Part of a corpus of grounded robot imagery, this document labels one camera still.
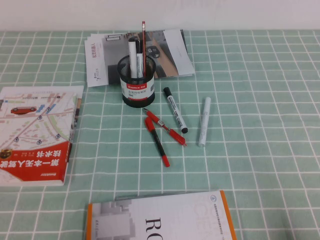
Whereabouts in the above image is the white marker with black cap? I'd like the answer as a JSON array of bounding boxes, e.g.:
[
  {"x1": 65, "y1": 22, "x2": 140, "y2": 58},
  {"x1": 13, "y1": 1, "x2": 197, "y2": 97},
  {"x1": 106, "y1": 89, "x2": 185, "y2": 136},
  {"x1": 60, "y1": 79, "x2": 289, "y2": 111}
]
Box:
[
  {"x1": 163, "y1": 86, "x2": 189, "y2": 134},
  {"x1": 135, "y1": 39, "x2": 145, "y2": 79}
]

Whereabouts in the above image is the photo brochure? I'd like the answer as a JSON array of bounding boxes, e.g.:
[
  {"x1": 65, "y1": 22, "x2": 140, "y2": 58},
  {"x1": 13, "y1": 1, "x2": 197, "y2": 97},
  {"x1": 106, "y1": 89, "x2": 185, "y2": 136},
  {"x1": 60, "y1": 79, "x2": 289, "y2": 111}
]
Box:
[{"x1": 101, "y1": 29, "x2": 196, "y2": 81}]

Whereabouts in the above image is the red pencil with eraser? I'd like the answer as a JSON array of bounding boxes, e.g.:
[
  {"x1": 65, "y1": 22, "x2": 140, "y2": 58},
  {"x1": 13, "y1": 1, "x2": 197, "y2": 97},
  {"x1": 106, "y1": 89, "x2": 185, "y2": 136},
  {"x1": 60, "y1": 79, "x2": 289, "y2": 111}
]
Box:
[{"x1": 141, "y1": 21, "x2": 147, "y2": 78}]

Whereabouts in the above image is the all white marker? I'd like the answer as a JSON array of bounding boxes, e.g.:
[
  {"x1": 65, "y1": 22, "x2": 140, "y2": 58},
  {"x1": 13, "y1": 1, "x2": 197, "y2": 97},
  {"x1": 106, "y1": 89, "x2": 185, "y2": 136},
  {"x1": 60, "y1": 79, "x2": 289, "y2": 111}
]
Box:
[
  {"x1": 198, "y1": 96, "x2": 212, "y2": 148},
  {"x1": 128, "y1": 40, "x2": 138, "y2": 79}
]

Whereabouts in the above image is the black pen with red cap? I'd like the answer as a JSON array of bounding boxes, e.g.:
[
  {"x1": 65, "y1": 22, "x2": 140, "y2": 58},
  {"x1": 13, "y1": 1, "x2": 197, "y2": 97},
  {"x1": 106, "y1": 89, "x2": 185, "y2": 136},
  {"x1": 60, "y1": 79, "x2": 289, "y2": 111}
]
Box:
[{"x1": 144, "y1": 116, "x2": 171, "y2": 168}]

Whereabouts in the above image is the red book with map cover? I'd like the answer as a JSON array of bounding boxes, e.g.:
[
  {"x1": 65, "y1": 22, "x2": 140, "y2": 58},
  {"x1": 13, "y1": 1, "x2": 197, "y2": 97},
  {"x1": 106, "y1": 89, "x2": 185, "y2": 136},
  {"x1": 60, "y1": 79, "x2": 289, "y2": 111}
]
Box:
[{"x1": 0, "y1": 85, "x2": 85, "y2": 187}]

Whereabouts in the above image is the red retractable gel pen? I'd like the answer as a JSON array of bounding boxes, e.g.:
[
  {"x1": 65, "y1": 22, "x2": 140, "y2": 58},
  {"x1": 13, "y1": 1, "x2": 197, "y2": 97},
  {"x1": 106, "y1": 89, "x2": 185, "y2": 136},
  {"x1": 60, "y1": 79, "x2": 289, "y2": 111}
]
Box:
[{"x1": 142, "y1": 107, "x2": 188, "y2": 148}]

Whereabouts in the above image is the white book with orange edge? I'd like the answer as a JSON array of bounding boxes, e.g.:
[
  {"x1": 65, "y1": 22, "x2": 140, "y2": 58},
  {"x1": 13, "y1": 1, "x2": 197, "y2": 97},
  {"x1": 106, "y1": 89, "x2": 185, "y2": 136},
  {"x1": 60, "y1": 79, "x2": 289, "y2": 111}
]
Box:
[{"x1": 86, "y1": 189, "x2": 238, "y2": 240}]

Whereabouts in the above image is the white printed leaflet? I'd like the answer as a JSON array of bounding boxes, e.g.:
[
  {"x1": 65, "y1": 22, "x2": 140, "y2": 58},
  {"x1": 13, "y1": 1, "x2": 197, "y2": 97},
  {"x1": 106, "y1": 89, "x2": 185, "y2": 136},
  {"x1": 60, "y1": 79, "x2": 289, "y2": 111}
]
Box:
[{"x1": 84, "y1": 33, "x2": 111, "y2": 88}]

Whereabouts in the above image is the black mesh pen holder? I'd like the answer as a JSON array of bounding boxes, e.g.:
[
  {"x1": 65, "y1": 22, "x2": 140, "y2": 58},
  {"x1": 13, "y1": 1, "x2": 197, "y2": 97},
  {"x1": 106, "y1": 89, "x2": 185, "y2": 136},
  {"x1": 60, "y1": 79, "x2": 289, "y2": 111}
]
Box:
[{"x1": 116, "y1": 54, "x2": 157, "y2": 109}]

